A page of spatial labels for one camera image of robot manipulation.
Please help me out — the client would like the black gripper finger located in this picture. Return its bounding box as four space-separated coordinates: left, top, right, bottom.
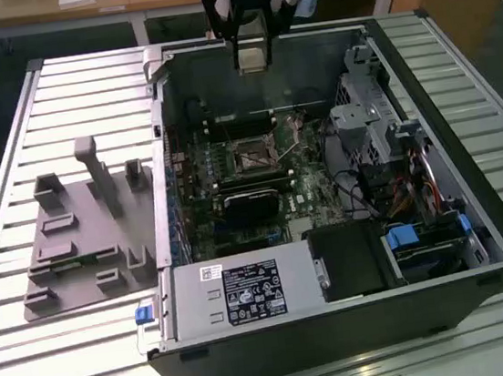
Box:
200 0 243 75
259 0 301 66

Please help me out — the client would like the silver CPU plate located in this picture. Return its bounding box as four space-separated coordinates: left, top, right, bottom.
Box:
235 46 273 76

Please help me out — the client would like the thin metal locking lever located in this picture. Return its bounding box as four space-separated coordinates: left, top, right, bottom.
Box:
274 139 303 163
219 118 236 150

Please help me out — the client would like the metal socket cover frame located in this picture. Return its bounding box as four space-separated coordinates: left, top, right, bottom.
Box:
229 133 273 156

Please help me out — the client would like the black RAM slot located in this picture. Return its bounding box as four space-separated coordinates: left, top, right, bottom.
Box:
219 177 294 198
208 123 273 138
207 118 273 134
217 169 291 189
209 127 274 143
207 114 272 129

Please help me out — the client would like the CPU socket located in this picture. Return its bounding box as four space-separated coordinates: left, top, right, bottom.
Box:
226 135 281 177

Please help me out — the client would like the grey metal drive cage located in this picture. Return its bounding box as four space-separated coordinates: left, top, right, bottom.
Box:
321 40 414 170

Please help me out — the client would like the green motherboard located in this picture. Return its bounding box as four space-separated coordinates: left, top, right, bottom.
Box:
165 104 347 266

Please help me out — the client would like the black graphics card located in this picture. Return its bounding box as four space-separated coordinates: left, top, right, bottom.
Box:
219 187 283 228

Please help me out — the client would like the silver chipset heatsink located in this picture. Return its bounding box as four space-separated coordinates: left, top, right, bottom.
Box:
288 215 316 236

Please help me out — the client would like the hard disk in blue carrier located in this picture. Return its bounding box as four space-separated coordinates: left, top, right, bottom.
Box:
380 213 478 285

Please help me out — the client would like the black drive bay box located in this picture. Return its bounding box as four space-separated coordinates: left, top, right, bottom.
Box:
304 219 392 304

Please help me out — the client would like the grey parts rack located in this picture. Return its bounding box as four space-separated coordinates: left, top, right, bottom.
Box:
2 127 171 323

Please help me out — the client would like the grey power supply unit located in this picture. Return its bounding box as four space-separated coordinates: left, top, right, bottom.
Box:
163 239 332 345

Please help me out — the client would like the blue case latch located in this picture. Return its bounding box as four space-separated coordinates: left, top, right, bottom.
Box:
133 303 155 326

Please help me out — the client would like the black open PC case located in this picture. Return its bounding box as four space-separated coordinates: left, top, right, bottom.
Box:
108 0 503 376

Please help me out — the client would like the black cable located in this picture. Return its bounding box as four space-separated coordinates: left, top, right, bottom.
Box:
319 117 383 226

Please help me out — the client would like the coloured power wire bundle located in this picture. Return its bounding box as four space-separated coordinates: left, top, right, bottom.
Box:
382 141 447 229

